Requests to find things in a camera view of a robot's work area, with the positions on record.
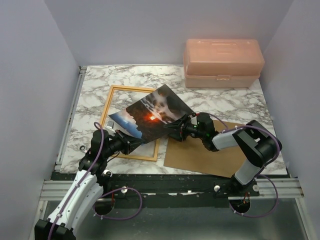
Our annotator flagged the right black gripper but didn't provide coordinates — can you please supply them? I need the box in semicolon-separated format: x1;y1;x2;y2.
164;114;206;142

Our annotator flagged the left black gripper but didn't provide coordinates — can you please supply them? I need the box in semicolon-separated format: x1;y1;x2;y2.
104;129;145;159

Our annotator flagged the sunset landscape photo print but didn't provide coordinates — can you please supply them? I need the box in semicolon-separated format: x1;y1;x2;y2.
109;84;194;143

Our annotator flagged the brown cardboard backing board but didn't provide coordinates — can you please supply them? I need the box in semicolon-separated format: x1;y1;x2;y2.
164;136;246;178

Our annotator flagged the orange wooden picture frame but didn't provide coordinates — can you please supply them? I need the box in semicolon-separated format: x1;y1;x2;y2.
100;85;160;162

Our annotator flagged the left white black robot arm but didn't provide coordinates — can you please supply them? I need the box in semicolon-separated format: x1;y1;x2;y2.
34;129;144;240

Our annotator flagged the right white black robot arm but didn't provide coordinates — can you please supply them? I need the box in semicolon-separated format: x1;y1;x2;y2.
164;112;282;196

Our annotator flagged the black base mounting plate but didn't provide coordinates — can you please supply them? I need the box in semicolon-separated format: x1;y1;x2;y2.
82;172;261;208

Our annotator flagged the silver ratchet wrench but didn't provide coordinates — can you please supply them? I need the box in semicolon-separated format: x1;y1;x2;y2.
79;145;88;153

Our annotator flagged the pink translucent plastic box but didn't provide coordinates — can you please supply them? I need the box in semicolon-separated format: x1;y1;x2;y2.
183;39;265;89

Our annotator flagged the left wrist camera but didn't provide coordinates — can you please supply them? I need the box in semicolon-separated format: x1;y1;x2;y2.
105;121;115;133

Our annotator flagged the aluminium extrusion rail left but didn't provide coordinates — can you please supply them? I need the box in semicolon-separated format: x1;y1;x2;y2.
53;66;87;172

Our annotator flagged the aluminium extrusion rail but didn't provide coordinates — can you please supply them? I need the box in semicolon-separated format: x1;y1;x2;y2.
53;66;87;172
39;178;304;201

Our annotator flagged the aluminium extrusion rail front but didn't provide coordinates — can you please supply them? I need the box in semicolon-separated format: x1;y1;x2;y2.
39;178;304;201

